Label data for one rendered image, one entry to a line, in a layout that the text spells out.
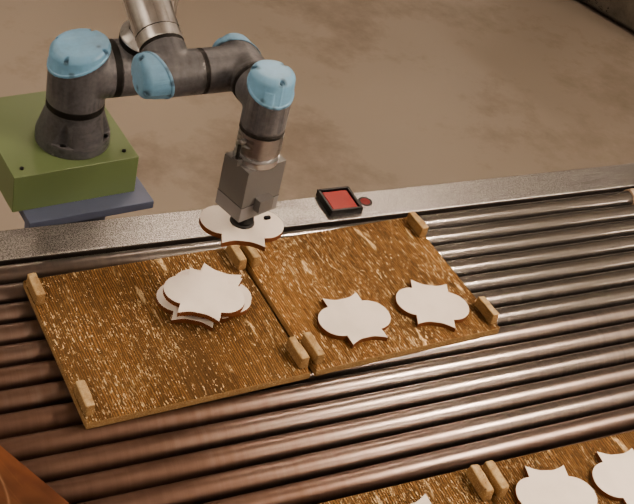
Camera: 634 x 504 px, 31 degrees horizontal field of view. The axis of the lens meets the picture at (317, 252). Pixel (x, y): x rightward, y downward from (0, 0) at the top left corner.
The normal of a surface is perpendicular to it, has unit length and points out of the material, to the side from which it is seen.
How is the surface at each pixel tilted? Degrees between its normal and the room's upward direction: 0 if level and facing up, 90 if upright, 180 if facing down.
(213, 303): 0
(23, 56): 0
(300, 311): 0
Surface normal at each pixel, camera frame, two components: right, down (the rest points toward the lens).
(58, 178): 0.50, 0.62
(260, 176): 0.67, 0.57
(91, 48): 0.08, -0.71
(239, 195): -0.72, 0.32
